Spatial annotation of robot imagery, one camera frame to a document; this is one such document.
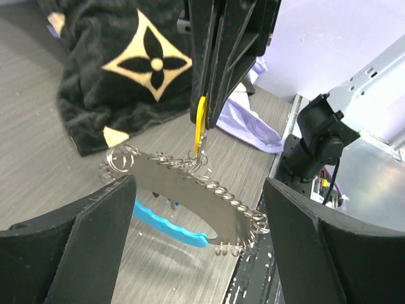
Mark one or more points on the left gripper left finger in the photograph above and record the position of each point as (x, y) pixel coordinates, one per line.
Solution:
(71, 254)

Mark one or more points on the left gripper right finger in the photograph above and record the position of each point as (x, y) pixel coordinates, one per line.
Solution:
(325, 256)

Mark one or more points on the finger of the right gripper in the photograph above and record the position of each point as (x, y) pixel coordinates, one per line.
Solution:
(203, 17)
(244, 32)

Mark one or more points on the blue handled key ring organizer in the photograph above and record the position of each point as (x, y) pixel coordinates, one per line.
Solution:
(236, 225)

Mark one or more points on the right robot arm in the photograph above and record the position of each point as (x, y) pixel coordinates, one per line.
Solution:
(335, 119)

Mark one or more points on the lavender cloth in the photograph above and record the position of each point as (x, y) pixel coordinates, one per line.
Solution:
(238, 120)

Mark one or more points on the black floral blanket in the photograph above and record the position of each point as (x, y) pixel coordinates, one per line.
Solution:
(128, 68)

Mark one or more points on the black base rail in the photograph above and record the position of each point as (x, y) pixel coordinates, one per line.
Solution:
(256, 279)

